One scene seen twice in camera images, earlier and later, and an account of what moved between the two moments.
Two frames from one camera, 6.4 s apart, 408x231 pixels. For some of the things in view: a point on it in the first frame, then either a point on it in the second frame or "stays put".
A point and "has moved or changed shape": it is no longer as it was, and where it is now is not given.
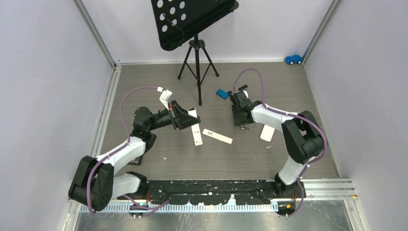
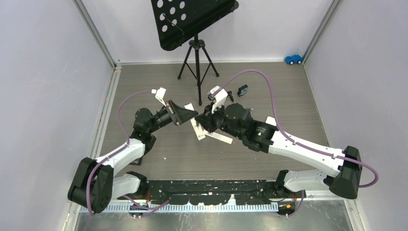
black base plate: x=210 y=192 stays put
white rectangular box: x=217 y=136 stays put
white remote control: x=195 y=129 has moved or changed shape
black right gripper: x=237 y=121 to x=207 y=120
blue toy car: x=295 y=58 stays put
